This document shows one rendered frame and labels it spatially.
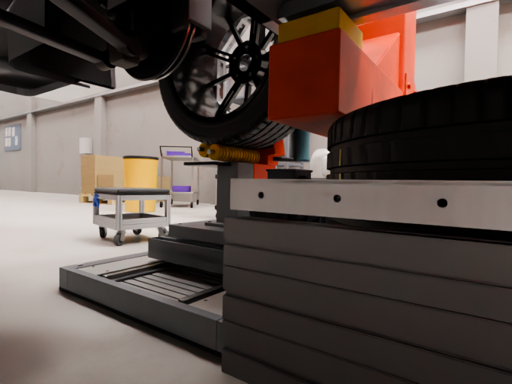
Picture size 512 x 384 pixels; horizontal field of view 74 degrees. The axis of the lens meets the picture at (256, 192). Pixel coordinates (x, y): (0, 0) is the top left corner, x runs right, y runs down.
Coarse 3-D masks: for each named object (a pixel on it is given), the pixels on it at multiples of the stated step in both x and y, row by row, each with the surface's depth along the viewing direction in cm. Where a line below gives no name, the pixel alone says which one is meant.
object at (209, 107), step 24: (216, 0) 127; (216, 24) 138; (192, 48) 137; (216, 48) 146; (240, 48) 131; (264, 48) 130; (192, 72) 140; (240, 72) 131; (264, 72) 128; (192, 96) 136; (216, 120) 117
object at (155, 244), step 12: (156, 240) 127; (168, 240) 130; (180, 240) 127; (192, 240) 125; (156, 252) 127; (168, 252) 123; (180, 252) 119; (192, 252) 115; (204, 252) 112; (216, 252) 109; (192, 264) 115; (204, 264) 112; (216, 264) 109
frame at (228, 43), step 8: (248, 16) 140; (240, 24) 144; (248, 24) 147; (240, 32) 148; (224, 40) 149; (232, 40) 151; (224, 48) 149; (232, 48) 152; (224, 56) 154; (216, 64) 151; (224, 64) 155; (216, 72) 151; (224, 72) 155; (216, 88) 151; (224, 88) 155; (216, 96) 151; (224, 96) 155
